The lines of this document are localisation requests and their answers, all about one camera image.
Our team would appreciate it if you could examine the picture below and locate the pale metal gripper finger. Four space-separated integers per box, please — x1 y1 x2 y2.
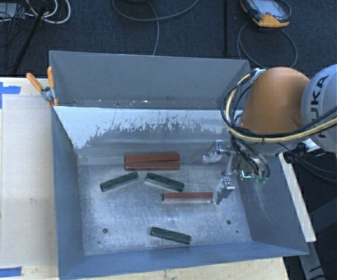
212 177 237 205
202 139 234 165

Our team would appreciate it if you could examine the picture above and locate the grey metal bin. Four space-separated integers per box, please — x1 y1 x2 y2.
48 50 310 280

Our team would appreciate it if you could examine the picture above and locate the dark green flat block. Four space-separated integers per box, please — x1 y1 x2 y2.
150 226 193 246
144 171 186 193
99 171 140 193

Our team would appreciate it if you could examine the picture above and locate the red-brown flat block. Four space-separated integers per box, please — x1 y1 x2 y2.
124 152 181 163
161 191 215 204
124 160 181 172

